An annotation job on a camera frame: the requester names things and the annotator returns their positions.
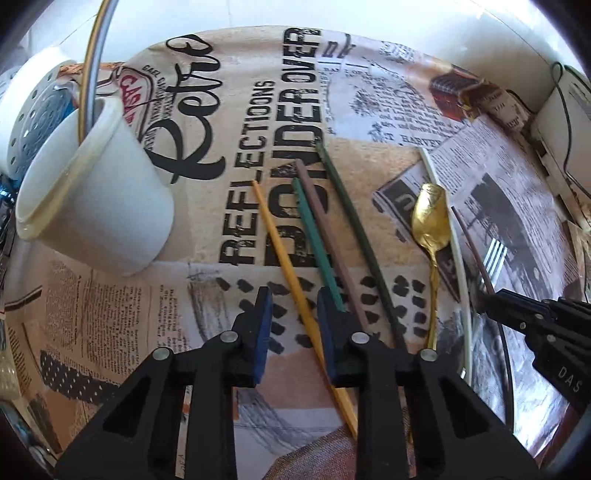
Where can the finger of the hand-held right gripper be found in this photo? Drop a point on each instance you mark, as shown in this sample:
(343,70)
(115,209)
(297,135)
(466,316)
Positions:
(517,307)

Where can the dark brown chopstick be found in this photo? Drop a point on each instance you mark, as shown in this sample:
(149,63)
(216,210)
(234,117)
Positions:
(471,244)

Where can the white cup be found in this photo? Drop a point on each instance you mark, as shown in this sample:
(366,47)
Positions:
(106,203)

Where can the white box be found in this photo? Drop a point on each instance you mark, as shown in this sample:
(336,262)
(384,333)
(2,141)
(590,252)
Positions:
(577,138)

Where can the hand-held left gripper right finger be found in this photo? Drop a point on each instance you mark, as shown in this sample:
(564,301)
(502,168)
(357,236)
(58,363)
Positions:
(326,332)

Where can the gold spoon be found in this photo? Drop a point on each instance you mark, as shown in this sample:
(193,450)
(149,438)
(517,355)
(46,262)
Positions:
(429,221)

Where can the white perforated utensil holder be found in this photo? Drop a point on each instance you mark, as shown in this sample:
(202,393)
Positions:
(27,120)

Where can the dark green chopstick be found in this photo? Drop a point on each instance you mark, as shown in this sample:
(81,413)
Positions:
(365,240)

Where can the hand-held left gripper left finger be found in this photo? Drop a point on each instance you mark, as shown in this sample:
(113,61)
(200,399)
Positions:
(262,332)

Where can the yellow chopstick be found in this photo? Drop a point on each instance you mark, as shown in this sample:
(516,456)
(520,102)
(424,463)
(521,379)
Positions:
(285,258)

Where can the silver fork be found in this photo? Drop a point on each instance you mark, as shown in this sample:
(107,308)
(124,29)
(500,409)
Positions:
(495,261)

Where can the printed newspaper tablecloth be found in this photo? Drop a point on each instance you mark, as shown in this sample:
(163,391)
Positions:
(221,129)

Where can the blue packet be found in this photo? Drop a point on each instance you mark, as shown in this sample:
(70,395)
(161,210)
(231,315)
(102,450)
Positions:
(68,101)

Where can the teal chopstick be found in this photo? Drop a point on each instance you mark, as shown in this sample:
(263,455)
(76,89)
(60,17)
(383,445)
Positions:
(316,240)

